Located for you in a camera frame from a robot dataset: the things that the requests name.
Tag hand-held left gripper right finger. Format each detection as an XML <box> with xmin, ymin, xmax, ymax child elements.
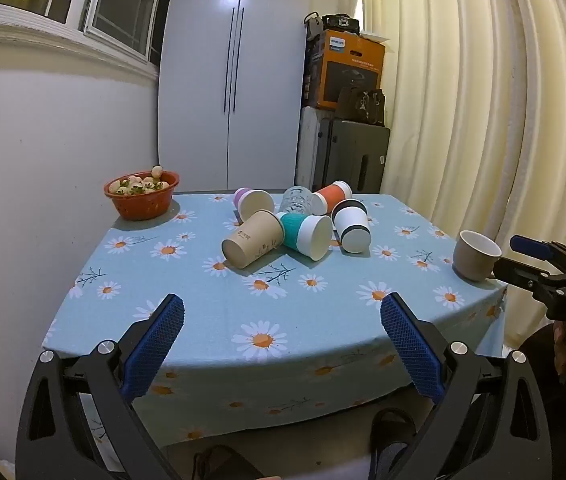
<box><xmin>380</xmin><ymin>291</ymin><xmax>554</xmax><ymax>480</ymax></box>

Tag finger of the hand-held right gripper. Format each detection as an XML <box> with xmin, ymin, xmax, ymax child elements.
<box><xmin>509</xmin><ymin>234</ymin><xmax>566</xmax><ymax>272</ymax></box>
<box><xmin>491</xmin><ymin>257</ymin><xmax>566</xmax><ymax>307</ymax></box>

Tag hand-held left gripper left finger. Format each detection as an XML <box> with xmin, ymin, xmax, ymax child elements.
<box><xmin>15</xmin><ymin>293</ymin><xmax>186</xmax><ymax>480</ymax></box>

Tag beige ceramic cup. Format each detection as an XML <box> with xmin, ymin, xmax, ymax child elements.
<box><xmin>452</xmin><ymin>230</ymin><xmax>502</xmax><ymax>282</ymax></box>

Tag black and white paper cup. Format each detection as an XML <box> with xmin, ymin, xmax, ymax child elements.
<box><xmin>332</xmin><ymin>199</ymin><xmax>372</xmax><ymax>254</ymax></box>

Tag brown kraft paper cup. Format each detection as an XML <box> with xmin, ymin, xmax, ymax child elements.
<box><xmin>221</xmin><ymin>210</ymin><xmax>284</xmax><ymax>269</ymax></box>

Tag teal and white paper cup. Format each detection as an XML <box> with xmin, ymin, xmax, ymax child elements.
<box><xmin>277</xmin><ymin>211</ymin><xmax>334</xmax><ymax>262</ymax></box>

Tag orange and white paper cup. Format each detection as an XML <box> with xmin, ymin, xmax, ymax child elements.
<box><xmin>311</xmin><ymin>180</ymin><xmax>354</xmax><ymax>216</ymax></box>

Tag purple and white paper cup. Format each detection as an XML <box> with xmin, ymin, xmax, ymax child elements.
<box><xmin>233</xmin><ymin>187</ymin><xmax>276</xmax><ymax>224</ymax></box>

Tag clear glass cup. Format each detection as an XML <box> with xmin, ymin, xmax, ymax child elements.
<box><xmin>280</xmin><ymin>186</ymin><xmax>314</xmax><ymax>217</ymax></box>

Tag blue daisy tablecloth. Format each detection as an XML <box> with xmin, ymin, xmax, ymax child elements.
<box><xmin>42</xmin><ymin>192</ymin><xmax>508</xmax><ymax>449</ymax></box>

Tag black sandal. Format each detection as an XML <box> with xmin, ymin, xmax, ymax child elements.
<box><xmin>368</xmin><ymin>408</ymin><xmax>428</xmax><ymax>480</ymax></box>

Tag red plastic basket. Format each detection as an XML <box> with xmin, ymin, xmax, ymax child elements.
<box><xmin>103</xmin><ymin>170</ymin><xmax>181</xmax><ymax>221</ymax></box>

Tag cream curtain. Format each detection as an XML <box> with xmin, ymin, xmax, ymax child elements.
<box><xmin>359</xmin><ymin>0</ymin><xmax>566</xmax><ymax>353</ymax></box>

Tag pile of pale strawberries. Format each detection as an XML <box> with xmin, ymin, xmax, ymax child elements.
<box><xmin>113</xmin><ymin>164</ymin><xmax>170</xmax><ymax>196</ymax></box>

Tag dark grey suitcase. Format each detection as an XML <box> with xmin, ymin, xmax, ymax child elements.
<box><xmin>312</xmin><ymin>118</ymin><xmax>392</xmax><ymax>195</ymax></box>

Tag brown handbag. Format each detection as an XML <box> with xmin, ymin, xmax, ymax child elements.
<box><xmin>337</xmin><ymin>85</ymin><xmax>386</xmax><ymax>126</ymax></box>

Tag white storage box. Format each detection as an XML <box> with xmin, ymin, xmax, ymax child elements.
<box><xmin>294</xmin><ymin>105</ymin><xmax>334</xmax><ymax>191</ymax></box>

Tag orange cardboard box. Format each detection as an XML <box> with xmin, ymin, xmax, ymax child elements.
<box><xmin>302</xmin><ymin>29</ymin><xmax>386</xmax><ymax>111</ymax></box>

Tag white wardrobe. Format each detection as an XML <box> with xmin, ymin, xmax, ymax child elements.
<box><xmin>157</xmin><ymin>0</ymin><xmax>314</xmax><ymax>194</ymax></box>

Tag black bag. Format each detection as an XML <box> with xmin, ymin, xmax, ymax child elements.
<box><xmin>321</xmin><ymin>13</ymin><xmax>362</xmax><ymax>37</ymax></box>

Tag white framed window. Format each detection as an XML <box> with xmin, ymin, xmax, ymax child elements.
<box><xmin>0</xmin><ymin>0</ymin><xmax>176</xmax><ymax>67</ymax></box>

